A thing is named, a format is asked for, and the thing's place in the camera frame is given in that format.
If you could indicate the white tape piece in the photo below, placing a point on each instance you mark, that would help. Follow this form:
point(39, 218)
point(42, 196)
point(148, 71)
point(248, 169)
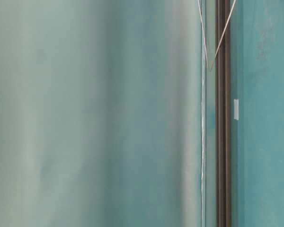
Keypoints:
point(236, 109)

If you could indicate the black aluminium rail upper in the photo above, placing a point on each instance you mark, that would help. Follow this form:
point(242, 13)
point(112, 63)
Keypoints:
point(223, 113)

